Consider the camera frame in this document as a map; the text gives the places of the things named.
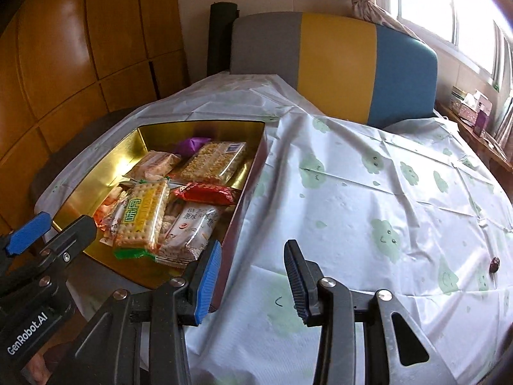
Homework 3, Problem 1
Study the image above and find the green yellow cracker pack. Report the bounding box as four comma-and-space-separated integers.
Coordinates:
113, 179, 171, 260

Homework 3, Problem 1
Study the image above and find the white Ba Zhen cake packet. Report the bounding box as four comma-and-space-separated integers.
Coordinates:
154, 202, 225, 268

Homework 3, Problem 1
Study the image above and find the red candy wrapper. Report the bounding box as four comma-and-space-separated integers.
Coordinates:
173, 183, 241, 206

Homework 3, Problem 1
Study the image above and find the purple snack packet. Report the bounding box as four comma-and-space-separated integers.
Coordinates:
173, 137, 211, 159

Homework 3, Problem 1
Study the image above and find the yellow puffed rice cake pack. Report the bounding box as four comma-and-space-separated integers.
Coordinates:
176, 142, 246, 185

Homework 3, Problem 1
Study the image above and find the large orange snack bag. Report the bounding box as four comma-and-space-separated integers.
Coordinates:
93, 186, 128, 246

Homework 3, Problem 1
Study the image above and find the brown bread packet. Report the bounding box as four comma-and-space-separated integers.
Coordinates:
123, 150, 182, 181

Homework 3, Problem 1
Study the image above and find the gold and maroon gift box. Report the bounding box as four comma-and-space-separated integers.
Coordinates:
54, 120, 266, 310

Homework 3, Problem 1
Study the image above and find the white cloud-print tablecloth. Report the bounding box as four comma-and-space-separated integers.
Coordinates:
36, 74, 512, 384

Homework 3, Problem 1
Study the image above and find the red jujube date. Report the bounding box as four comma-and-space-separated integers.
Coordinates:
489, 256, 501, 274

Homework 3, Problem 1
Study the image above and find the wooden wardrobe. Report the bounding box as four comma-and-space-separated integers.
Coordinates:
1, 0, 189, 233

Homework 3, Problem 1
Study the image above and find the wooden side table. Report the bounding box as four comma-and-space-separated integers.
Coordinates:
435, 101, 513, 200

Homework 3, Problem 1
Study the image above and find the grey yellow blue chair back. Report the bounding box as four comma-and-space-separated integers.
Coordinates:
230, 12, 437, 129

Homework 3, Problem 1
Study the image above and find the tissue box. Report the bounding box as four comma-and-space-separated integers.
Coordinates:
457, 93, 478, 126

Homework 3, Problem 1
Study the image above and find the purple box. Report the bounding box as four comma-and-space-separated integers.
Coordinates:
473, 109, 490, 137

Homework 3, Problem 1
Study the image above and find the window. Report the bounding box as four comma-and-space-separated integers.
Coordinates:
388, 0, 512, 91

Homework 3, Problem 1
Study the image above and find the black post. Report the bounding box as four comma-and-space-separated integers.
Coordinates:
207, 2, 239, 77

